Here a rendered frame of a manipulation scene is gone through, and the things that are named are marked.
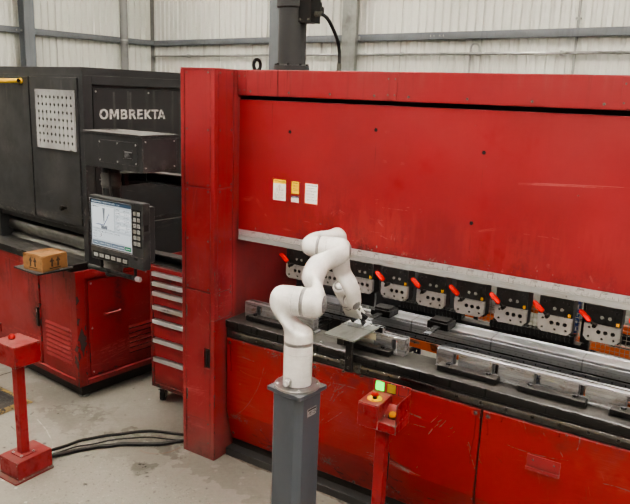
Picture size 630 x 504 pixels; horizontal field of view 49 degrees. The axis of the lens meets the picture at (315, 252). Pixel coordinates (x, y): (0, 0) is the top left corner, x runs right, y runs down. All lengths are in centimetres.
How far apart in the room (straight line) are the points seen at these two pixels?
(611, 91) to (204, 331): 247
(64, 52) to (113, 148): 662
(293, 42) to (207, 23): 659
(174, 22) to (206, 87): 715
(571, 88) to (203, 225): 204
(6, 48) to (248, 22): 313
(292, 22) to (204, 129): 74
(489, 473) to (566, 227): 122
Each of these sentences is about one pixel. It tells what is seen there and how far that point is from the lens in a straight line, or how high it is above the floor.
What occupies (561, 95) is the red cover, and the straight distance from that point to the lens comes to 312.
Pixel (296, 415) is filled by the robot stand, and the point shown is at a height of 91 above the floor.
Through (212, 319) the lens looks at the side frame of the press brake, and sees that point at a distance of 400.
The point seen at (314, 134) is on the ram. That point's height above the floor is 198.
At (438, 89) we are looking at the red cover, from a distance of 330.
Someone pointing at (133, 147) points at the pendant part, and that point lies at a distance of 369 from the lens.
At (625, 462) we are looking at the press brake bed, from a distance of 330.
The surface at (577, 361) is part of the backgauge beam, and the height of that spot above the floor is 97.
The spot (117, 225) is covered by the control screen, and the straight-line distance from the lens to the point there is 383.
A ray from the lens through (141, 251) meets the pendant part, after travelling 370.
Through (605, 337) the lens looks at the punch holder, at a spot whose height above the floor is 120.
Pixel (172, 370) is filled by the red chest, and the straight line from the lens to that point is 491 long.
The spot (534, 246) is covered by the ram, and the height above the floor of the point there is 155.
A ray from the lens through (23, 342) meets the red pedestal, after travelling 411.
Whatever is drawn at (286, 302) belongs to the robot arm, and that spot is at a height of 137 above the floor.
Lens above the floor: 218
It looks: 13 degrees down
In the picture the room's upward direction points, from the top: 2 degrees clockwise
